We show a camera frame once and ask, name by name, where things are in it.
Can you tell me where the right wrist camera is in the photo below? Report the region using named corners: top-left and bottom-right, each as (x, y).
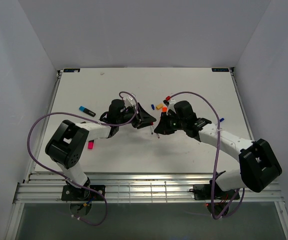
top-left (162, 96), bottom-right (177, 106)

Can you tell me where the blue cap thin pen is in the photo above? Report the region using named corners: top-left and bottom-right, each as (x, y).
top-left (150, 125), bottom-right (154, 135)

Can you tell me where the blue black highlighter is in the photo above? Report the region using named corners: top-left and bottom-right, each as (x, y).
top-left (79, 106), bottom-right (96, 117)

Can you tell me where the aluminium table frame rail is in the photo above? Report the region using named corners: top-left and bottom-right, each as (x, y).
top-left (12, 172), bottom-right (285, 205)

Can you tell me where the pale orange highlighter cap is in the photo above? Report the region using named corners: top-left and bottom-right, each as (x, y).
top-left (155, 103), bottom-right (164, 110)

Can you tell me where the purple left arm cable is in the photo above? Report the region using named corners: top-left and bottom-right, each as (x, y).
top-left (27, 91), bottom-right (139, 226)

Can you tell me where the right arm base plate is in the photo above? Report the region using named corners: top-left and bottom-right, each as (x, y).
top-left (188, 183), bottom-right (240, 200)

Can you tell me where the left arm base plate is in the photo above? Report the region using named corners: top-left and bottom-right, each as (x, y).
top-left (60, 184), bottom-right (103, 202)

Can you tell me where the pink black highlighter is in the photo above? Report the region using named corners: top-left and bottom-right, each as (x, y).
top-left (87, 141), bottom-right (94, 150)

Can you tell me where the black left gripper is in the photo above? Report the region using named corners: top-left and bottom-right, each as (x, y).
top-left (117, 102), bottom-right (156, 130)

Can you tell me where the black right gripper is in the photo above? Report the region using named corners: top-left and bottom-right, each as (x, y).
top-left (154, 111), bottom-right (186, 135)

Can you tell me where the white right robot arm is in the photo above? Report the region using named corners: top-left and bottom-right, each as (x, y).
top-left (154, 99), bottom-right (282, 199)

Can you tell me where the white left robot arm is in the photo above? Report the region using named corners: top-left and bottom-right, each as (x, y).
top-left (45, 99), bottom-right (157, 200)

